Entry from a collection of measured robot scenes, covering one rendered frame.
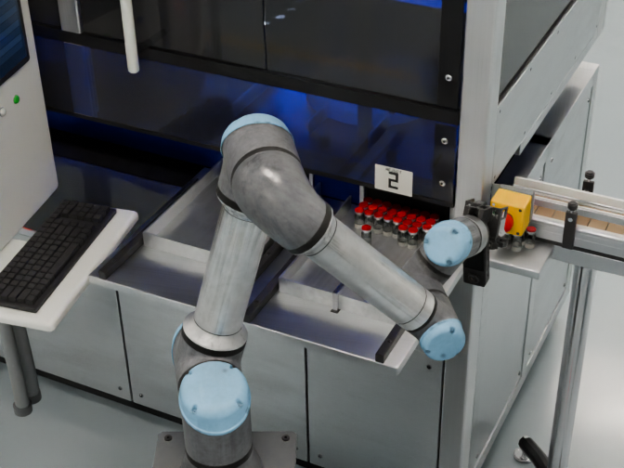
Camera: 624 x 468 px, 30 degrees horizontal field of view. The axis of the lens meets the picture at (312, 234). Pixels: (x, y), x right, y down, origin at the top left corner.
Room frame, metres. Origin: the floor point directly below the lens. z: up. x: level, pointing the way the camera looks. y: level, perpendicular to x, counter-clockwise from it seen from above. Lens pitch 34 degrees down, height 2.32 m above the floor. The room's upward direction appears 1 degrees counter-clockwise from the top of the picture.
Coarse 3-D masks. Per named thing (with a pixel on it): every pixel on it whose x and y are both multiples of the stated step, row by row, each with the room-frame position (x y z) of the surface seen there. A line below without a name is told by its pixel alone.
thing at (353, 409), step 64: (576, 128) 2.73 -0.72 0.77; (64, 320) 2.52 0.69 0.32; (128, 320) 2.42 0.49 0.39; (512, 320) 2.31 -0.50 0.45; (128, 384) 2.43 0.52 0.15; (256, 384) 2.25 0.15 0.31; (320, 384) 2.16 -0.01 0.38; (384, 384) 2.09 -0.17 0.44; (512, 384) 2.38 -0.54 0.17; (320, 448) 2.16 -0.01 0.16; (384, 448) 2.08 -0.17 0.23
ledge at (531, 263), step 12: (492, 252) 2.01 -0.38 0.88; (504, 252) 2.01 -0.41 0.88; (516, 252) 2.01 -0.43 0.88; (528, 252) 2.01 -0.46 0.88; (540, 252) 2.01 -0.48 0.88; (552, 252) 2.02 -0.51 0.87; (492, 264) 1.98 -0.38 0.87; (504, 264) 1.97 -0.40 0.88; (516, 264) 1.97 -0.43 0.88; (528, 264) 1.96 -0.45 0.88; (540, 264) 1.96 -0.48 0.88; (528, 276) 1.94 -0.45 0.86
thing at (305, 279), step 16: (352, 208) 2.19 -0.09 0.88; (352, 224) 2.12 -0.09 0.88; (384, 240) 2.06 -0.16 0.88; (304, 256) 1.98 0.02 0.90; (400, 256) 2.00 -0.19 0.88; (288, 272) 1.92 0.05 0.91; (304, 272) 1.95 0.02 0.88; (320, 272) 1.95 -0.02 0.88; (288, 288) 1.88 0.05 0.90; (304, 288) 1.86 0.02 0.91; (320, 288) 1.89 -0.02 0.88; (352, 304) 1.81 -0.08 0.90; (368, 304) 1.80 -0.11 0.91; (384, 320) 1.78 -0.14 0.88
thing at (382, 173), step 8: (376, 168) 2.10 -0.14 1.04; (384, 168) 2.09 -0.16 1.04; (392, 168) 2.08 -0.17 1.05; (376, 176) 2.10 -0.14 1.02; (384, 176) 2.09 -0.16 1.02; (392, 176) 2.08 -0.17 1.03; (400, 176) 2.07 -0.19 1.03; (408, 176) 2.07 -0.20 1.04; (376, 184) 2.10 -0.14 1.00; (384, 184) 2.09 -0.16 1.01; (392, 184) 2.08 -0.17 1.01; (400, 184) 2.07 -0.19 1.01; (408, 184) 2.07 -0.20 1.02; (400, 192) 2.07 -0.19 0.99; (408, 192) 2.07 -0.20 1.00
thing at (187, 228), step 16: (208, 176) 2.30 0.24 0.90; (192, 192) 2.24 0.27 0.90; (208, 192) 2.27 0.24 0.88; (320, 192) 2.25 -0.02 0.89; (176, 208) 2.18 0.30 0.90; (192, 208) 2.20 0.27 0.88; (208, 208) 2.20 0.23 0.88; (160, 224) 2.11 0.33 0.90; (176, 224) 2.14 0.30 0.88; (192, 224) 2.14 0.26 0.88; (208, 224) 2.14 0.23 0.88; (144, 240) 2.06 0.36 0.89; (160, 240) 2.04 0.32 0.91; (176, 240) 2.03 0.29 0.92; (192, 240) 2.07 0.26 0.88; (208, 240) 2.07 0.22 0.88; (272, 240) 2.04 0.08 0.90; (192, 256) 2.01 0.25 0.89; (208, 256) 1.99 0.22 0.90
